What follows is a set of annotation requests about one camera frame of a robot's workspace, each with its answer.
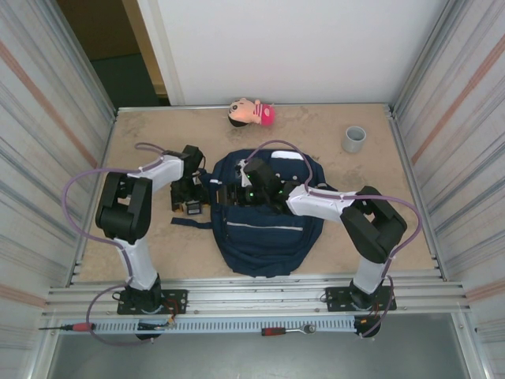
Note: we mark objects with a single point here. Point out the grey cup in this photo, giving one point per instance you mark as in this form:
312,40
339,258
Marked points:
353,144

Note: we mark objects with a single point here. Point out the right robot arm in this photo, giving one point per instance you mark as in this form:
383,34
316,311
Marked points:
319,205

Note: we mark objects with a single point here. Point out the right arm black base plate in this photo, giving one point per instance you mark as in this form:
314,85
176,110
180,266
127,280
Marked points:
335,296

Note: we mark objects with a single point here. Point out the aluminium rail frame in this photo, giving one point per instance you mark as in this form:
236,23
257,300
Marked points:
256,294

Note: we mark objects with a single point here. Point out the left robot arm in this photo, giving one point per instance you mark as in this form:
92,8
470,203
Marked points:
165,171

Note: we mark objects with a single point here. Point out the white door frame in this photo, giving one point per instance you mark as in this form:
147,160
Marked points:
163,59

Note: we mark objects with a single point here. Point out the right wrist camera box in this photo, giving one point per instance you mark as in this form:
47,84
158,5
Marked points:
244,173

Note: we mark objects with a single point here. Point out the pink plush doll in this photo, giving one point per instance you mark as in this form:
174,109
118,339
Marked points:
252,112

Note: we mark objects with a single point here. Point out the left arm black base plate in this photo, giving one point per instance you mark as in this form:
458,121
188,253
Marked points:
177,300

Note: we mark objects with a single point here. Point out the navy blue backpack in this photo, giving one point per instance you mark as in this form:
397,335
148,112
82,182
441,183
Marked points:
260,245

